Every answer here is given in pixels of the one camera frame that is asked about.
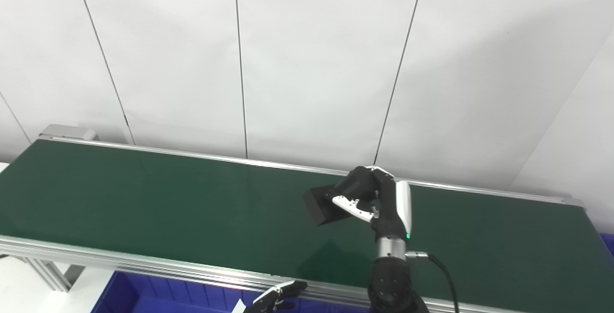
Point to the right white and black hand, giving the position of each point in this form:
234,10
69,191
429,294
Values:
391,207

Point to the left white and black hand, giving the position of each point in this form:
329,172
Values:
278,296

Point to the black cylinder-on-block part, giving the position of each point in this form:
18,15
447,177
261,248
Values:
319,205

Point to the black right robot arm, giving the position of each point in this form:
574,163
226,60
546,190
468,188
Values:
388,284

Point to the green conveyor belt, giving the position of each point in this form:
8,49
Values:
144,262
192,207

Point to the blue plastic bin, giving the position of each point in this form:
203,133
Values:
608,243
153,296

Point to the aluminium conveyor support leg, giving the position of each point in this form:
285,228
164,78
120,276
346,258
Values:
53,272

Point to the grey conveyor end housing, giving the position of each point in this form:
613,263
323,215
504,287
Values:
69,132

